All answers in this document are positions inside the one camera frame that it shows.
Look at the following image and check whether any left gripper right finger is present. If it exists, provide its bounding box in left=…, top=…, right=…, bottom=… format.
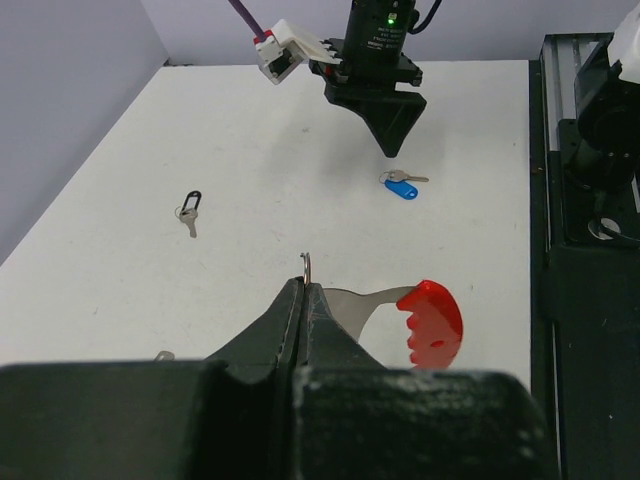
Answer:
left=294, top=280, right=561, bottom=480

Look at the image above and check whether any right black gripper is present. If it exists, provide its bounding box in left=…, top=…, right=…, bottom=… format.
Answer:
left=309, top=0, right=427, bottom=158

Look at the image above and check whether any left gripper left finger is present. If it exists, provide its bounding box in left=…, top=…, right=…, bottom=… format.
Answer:
left=1, top=278, right=305, bottom=479

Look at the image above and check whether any key with blue tag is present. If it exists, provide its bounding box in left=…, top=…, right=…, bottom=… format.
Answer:
left=379, top=169, right=429, bottom=200

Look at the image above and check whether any red keyring with keys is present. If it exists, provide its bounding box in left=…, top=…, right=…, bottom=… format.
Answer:
left=301, top=280, right=464, bottom=371

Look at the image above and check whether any key with black tag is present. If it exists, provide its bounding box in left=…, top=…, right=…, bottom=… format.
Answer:
left=174, top=190, right=202, bottom=239

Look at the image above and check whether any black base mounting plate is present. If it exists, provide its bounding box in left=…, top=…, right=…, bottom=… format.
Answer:
left=529, top=56, right=639, bottom=479

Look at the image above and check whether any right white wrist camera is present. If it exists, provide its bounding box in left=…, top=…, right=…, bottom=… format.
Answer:
left=253, top=19, right=342, bottom=85

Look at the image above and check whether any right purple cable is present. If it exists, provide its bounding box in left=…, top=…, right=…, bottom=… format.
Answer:
left=227, top=0, right=269, bottom=44

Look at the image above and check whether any aluminium frame rail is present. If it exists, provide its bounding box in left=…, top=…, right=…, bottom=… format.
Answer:
left=540, top=32, right=612, bottom=151

